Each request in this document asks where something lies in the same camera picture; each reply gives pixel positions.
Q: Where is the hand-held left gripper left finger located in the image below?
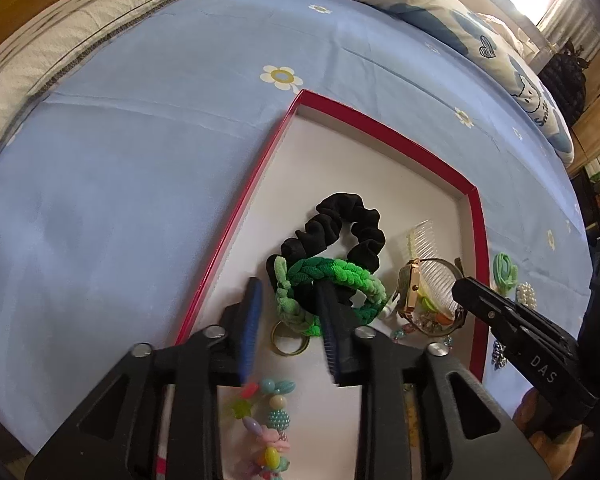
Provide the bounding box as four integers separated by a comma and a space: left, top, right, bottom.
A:
25, 277, 266, 480

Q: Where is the blue floral bed sheet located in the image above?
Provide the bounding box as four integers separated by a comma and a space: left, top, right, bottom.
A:
0, 0, 596, 456

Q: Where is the black quilted backpack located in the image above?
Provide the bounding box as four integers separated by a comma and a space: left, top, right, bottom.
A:
537, 40, 588, 128

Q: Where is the white quilt with blue hearts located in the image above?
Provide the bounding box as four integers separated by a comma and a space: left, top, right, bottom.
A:
130, 0, 576, 166

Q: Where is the gold metal ring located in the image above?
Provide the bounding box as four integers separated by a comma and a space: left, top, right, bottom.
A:
271, 320, 311, 358

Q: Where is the wrist watch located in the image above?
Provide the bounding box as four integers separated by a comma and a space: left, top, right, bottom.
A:
396, 257, 468, 336

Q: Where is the dark metal chain bracelet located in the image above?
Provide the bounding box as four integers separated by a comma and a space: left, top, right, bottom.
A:
490, 339, 511, 371

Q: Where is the green flower hair tie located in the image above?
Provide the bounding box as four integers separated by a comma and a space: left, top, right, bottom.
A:
491, 252, 520, 297

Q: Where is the blue crystal bead bracelet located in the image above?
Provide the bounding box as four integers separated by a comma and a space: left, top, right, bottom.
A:
391, 322, 456, 348

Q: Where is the white pearl bracelet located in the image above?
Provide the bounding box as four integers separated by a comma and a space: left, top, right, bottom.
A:
515, 282, 538, 311

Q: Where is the black scrunchie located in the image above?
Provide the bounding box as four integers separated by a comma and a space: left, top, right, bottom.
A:
266, 192, 387, 311

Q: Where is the person's right hand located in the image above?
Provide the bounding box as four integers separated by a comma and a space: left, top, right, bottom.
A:
512, 387, 556, 438

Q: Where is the red cardboard box tray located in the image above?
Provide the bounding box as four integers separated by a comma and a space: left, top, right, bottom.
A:
152, 89, 490, 480

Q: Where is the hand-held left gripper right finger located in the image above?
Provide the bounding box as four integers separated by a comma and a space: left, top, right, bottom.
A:
315, 280, 561, 480

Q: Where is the green braided hair tie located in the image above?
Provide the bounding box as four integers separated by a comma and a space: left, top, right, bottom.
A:
272, 256, 387, 337

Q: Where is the clear rainbow hair comb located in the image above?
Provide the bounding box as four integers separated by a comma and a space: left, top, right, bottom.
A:
406, 219, 468, 326

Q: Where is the colourful bead bracelet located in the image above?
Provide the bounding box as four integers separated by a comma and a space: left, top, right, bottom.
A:
230, 379, 297, 480

